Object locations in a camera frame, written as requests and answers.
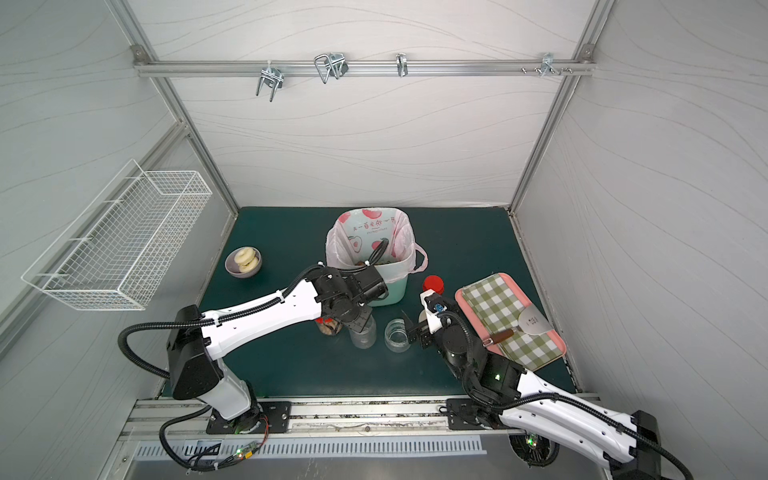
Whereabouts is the beige lid glass peanut jar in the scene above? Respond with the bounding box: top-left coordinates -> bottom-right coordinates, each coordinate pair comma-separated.
384,318 -> 410,353

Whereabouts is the red lid peanut jar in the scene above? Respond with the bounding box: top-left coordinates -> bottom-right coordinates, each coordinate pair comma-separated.
316,318 -> 343,336
349,317 -> 377,350

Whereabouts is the red jar lid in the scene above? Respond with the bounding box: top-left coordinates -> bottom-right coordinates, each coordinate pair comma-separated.
422,275 -> 445,295

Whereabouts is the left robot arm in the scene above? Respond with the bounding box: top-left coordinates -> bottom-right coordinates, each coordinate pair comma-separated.
117,239 -> 389,473

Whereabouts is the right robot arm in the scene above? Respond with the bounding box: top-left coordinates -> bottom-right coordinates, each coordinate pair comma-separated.
405,310 -> 693,479

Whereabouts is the green checkered cloth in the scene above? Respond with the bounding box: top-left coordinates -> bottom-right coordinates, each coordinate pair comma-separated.
460,274 -> 565,372

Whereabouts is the grey bowl with buns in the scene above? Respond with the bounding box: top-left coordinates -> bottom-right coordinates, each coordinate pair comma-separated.
224,246 -> 263,279

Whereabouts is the pink tray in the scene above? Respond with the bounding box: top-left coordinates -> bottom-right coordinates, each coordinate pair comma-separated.
454,272 -> 568,373

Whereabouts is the metal u-bolt clamp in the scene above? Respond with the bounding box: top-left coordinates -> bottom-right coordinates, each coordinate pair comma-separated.
256,66 -> 284,102

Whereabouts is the metal hook clamp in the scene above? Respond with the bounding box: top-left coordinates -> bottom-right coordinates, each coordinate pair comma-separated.
313,52 -> 349,84

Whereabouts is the white vent strip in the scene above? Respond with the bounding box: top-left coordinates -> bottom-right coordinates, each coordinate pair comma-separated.
133,435 -> 487,461

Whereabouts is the aluminium crossbar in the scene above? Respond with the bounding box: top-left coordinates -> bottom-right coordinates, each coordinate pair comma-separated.
134,58 -> 597,78

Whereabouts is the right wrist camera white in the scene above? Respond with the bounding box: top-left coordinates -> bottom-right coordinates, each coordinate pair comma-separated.
420,289 -> 446,334

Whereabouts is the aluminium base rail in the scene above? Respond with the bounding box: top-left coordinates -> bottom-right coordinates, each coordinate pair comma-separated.
119,392 -> 614,442

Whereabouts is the white wire basket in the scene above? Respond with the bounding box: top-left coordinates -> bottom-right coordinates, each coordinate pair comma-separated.
21,160 -> 212,311

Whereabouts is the small metal ring clamp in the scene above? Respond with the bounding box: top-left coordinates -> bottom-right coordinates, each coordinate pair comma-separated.
395,53 -> 408,78

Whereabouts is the metal bracket clamp right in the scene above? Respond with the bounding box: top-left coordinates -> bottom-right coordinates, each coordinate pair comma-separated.
520,53 -> 574,77

